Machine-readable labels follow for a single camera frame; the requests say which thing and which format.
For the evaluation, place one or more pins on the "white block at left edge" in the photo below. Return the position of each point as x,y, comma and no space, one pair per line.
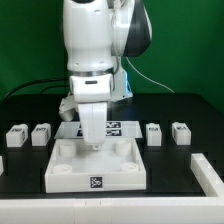
1,166

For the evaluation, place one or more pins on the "white L-shaped obstacle fence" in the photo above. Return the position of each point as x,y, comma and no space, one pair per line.
208,209

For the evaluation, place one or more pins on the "white square tabletop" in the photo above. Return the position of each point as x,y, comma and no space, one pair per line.
76,167

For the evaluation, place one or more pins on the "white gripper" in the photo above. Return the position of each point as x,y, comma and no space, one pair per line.
91,94

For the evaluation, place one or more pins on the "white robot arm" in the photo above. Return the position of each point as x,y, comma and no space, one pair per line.
97,35

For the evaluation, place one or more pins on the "white marker plate with tags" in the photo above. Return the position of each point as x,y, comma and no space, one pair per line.
126,129

